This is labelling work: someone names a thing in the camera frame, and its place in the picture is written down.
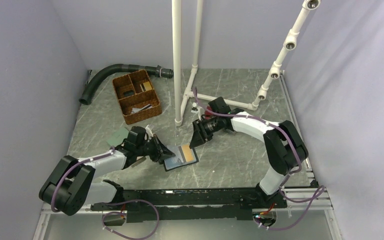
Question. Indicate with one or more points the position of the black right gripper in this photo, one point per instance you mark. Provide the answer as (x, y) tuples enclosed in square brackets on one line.
[(200, 135)]

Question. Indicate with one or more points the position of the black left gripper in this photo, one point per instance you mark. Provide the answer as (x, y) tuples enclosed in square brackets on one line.
[(161, 151)]

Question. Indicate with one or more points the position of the black leather card holder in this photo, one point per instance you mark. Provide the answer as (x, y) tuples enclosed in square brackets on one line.
[(176, 162)]

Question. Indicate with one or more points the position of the white card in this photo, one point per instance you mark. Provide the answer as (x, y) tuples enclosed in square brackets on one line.
[(137, 109)]

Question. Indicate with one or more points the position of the black VIP card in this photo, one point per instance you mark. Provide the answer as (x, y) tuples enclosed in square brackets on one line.
[(128, 93)]

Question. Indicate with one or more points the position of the gold VIP card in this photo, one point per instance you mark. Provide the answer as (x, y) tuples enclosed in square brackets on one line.
[(146, 86)]

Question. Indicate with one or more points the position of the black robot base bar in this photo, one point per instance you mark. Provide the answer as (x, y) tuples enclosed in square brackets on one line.
[(240, 203)]

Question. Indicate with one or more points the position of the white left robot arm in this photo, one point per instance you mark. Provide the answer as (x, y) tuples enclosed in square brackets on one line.
[(71, 184)]

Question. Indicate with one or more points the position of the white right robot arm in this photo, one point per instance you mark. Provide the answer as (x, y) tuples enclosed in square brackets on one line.
[(284, 146)]

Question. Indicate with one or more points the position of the red leather card holder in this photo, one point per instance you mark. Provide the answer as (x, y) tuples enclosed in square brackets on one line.
[(207, 114)]

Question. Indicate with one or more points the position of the bronze magnetic stripe card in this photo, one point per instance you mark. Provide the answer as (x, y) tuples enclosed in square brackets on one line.
[(187, 154)]

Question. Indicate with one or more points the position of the brown wicker basket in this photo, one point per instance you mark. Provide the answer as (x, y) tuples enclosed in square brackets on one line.
[(132, 81)]

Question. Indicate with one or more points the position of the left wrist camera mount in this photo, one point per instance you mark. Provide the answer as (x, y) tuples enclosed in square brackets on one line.
[(149, 130)]

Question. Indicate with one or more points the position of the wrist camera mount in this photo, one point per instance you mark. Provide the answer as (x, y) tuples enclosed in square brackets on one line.
[(196, 109), (149, 130)]

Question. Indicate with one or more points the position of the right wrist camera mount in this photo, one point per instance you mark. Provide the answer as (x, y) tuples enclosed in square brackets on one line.
[(196, 109)]

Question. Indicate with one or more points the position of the aluminium table edge rail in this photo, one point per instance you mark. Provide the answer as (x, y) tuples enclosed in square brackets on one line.
[(306, 163)]

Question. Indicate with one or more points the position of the white PVC pipe frame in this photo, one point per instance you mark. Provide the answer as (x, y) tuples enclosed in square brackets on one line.
[(238, 30)]

